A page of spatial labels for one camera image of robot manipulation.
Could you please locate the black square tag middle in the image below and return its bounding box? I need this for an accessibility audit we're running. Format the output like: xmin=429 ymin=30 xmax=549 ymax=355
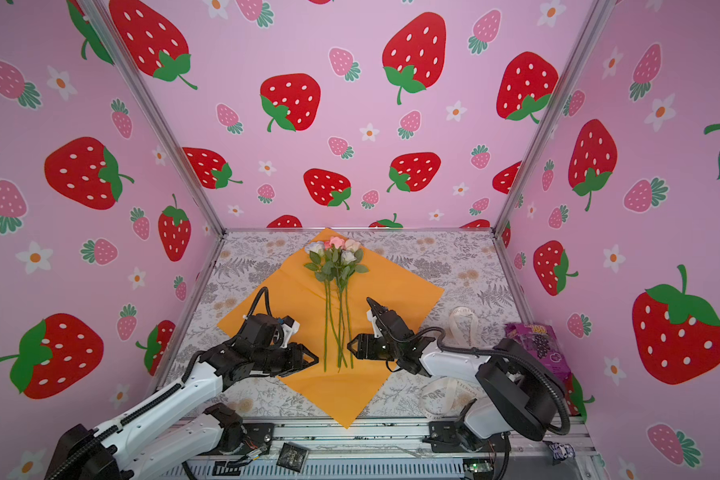
xmin=276 ymin=442 xmax=309 ymax=473

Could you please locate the white fake flower stem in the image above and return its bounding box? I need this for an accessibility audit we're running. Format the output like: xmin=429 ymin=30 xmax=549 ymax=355
xmin=336 ymin=250 xmax=357 ymax=369

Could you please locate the white fake rose stem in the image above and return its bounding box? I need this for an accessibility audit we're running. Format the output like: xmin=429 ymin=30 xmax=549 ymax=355
xmin=304 ymin=241 xmax=336 ymax=371

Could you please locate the aluminium corner post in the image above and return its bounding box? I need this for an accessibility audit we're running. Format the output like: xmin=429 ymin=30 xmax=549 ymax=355
xmin=493 ymin=0 xmax=616 ymax=239
xmin=80 ymin=0 xmax=226 ymax=238

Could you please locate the cream fake rose stem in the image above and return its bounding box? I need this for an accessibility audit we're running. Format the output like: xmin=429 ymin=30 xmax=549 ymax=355
xmin=338 ymin=239 xmax=363 ymax=347

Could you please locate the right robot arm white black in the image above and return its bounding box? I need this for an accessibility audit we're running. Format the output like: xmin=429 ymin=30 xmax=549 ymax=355
xmin=347 ymin=298 xmax=571 ymax=451

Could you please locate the left aluminium corner post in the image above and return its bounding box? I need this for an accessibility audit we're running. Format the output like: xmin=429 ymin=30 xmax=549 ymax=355
xmin=80 ymin=0 xmax=226 ymax=238

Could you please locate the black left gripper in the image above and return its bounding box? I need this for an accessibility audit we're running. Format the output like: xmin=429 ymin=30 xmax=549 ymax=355
xmin=255 ymin=341 xmax=322 ymax=375

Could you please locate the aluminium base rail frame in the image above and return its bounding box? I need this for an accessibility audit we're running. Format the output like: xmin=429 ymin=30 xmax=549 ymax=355
xmin=156 ymin=417 xmax=608 ymax=479

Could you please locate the right aluminium corner post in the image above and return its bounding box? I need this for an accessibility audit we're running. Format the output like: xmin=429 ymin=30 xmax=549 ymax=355
xmin=493 ymin=0 xmax=616 ymax=239

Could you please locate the pink fake rose stem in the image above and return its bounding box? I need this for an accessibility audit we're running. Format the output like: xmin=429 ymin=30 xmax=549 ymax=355
xmin=326 ymin=236 xmax=352 ymax=370

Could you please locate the purple snack bag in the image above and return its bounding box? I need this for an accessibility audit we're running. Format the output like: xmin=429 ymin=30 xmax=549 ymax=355
xmin=504 ymin=323 xmax=572 ymax=382

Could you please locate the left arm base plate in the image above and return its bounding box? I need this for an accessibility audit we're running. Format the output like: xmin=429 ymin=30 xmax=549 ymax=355
xmin=215 ymin=422 xmax=275 ymax=457

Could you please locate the orange wrapping paper sheet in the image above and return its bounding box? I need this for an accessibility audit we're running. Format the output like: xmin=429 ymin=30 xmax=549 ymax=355
xmin=211 ymin=231 xmax=451 ymax=426

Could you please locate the floral patterned table mat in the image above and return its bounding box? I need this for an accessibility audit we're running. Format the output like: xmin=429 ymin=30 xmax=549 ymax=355
xmin=157 ymin=230 xmax=520 ymax=418

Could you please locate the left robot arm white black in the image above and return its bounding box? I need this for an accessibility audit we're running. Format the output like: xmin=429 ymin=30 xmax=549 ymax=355
xmin=45 ymin=314 xmax=319 ymax=479

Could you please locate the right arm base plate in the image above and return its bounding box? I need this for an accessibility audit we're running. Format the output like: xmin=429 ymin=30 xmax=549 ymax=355
xmin=422 ymin=420 xmax=512 ymax=454

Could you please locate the white ribbon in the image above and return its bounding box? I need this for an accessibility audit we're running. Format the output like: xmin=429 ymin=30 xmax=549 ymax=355
xmin=418 ymin=307 xmax=486 ymax=420

